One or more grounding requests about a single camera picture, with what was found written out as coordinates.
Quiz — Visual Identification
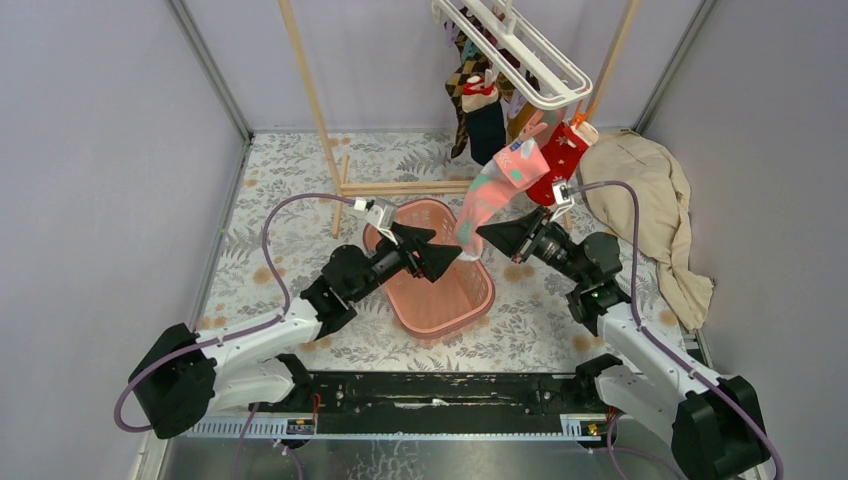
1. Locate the red snowflake sock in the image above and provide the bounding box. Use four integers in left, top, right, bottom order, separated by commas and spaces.
526, 122, 599, 207

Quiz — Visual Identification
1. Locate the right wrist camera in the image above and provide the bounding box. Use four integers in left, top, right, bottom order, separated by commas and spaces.
550, 180, 576, 221

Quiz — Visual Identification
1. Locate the beige cloth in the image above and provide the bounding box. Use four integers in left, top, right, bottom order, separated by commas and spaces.
578, 131, 714, 329

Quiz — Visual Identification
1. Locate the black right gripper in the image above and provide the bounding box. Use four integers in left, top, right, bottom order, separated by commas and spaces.
476, 205, 588, 286

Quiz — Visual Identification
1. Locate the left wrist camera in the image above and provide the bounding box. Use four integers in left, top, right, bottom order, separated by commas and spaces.
353, 197, 397, 230

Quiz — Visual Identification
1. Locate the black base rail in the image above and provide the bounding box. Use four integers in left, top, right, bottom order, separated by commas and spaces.
248, 369, 641, 436

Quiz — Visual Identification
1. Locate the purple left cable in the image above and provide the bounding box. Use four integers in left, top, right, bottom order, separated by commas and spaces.
113, 193, 362, 480

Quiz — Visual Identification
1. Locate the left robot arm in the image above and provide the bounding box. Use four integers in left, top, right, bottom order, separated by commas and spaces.
121, 223, 462, 439

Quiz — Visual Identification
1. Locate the floral patterned mat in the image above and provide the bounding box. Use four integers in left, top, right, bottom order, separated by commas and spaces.
188, 131, 694, 374

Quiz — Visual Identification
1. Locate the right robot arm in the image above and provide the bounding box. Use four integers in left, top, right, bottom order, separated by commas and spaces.
477, 208, 772, 479

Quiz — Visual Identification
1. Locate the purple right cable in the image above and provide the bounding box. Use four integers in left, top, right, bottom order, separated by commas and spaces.
569, 180, 786, 480

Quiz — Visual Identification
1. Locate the pink patterned sock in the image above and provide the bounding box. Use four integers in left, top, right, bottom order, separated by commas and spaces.
454, 138, 550, 261

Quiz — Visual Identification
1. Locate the wooden clothes rack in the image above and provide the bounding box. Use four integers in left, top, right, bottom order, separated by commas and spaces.
278, 0, 643, 240

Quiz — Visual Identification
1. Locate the mustard yellow sock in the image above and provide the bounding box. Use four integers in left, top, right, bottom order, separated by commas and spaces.
506, 103, 536, 141

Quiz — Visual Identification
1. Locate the navy sock red cuff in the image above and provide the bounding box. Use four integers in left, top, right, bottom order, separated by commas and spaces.
460, 75, 506, 166

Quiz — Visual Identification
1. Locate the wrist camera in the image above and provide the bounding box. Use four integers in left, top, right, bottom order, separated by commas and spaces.
550, 180, 576, 221
353, 197, 397, 230

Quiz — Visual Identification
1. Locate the purple cable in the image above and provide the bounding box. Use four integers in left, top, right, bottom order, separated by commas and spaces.
113, 193, 362, 480
569, 180, 786, 480

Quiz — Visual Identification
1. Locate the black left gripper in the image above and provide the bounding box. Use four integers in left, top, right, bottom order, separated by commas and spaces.
350, 223, 461, 305

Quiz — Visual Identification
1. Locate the brown argyle sock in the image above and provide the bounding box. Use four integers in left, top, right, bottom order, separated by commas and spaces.
445, 27, 482, 158

